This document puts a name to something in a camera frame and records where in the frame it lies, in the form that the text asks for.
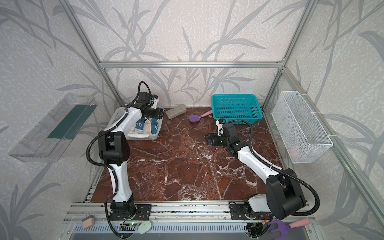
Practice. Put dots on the aluminium front rail frame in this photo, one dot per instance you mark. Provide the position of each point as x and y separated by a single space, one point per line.
166 217

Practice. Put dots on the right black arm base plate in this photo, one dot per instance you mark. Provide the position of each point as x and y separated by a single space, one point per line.
241 211

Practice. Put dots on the white perforated plastic basket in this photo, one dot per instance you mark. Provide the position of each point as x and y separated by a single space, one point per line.
130 135

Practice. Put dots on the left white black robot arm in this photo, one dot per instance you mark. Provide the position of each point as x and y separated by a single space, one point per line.
110 149

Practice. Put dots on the purple pink toy spatula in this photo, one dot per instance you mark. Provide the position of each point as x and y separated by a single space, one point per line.
197 118

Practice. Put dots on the blue beige Doraemon towel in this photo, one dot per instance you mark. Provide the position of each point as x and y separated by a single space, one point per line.
147 126

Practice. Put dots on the purple pink toy fork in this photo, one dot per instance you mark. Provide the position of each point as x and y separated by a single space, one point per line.
283 228

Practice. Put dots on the grey sponge block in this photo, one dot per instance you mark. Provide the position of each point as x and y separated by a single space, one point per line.
176 111

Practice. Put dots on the brown square block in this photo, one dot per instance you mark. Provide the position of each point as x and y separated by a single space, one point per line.
88 222

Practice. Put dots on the white wire mesh basket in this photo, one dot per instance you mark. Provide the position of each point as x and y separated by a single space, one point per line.
304 137

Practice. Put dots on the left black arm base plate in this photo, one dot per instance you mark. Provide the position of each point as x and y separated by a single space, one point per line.
140 213

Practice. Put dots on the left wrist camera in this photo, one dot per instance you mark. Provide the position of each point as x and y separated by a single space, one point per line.
147 99

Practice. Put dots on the pale green oval disc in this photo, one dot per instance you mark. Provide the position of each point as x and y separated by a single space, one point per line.
144 227

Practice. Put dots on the clear acrylic wall shelf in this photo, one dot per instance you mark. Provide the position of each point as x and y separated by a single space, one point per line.
49 139

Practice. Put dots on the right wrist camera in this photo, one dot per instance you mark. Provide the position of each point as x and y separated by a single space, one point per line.
219 124

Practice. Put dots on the teal plastic basket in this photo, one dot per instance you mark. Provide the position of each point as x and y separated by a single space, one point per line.
236 107

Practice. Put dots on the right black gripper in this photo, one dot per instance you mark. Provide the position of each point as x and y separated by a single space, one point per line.
212 139

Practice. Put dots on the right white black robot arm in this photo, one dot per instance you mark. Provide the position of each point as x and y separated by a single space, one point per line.
286 195

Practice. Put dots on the small green circuit board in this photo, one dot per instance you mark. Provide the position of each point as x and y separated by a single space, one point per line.
129 226

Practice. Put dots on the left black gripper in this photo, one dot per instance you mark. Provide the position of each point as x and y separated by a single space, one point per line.
159 112

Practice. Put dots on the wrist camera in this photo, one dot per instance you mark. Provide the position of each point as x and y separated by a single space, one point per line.
219 124
147 99

